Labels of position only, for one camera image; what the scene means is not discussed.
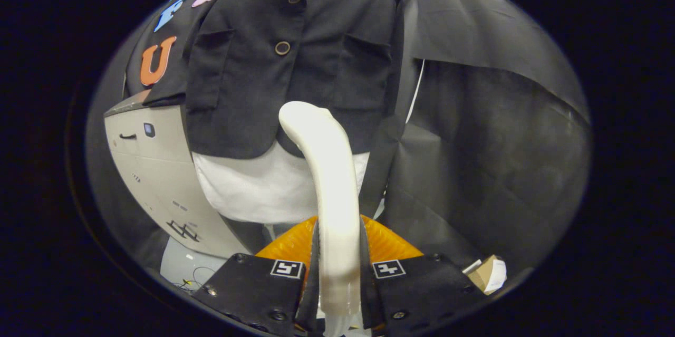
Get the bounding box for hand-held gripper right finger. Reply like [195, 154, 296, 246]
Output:
[361, 215, 486, 333]

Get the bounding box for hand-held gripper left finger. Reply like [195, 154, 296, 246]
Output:
[192, 216, 320, 335]

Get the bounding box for white garment steamer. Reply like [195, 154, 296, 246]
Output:
[278, 101, 362, 336]

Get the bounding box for black buttoned jacket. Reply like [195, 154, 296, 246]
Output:
[142, 0, 406, 160]

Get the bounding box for small cardboard box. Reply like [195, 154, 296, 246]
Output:
[463, 255, 508, 295]

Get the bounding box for white mannequin torso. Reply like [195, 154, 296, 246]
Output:
[192, 0, 370, 224]

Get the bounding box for black backdrop cloth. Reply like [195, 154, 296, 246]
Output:
[87, 0, 592, 275]

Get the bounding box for grey cabinet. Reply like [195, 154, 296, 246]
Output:
[104, 89, 252, 258]

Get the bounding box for thin floor cables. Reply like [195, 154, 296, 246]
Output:
[178, 266, 213, 290]

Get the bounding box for thin white cable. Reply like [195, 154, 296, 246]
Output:
[404, 59, 426, 124]

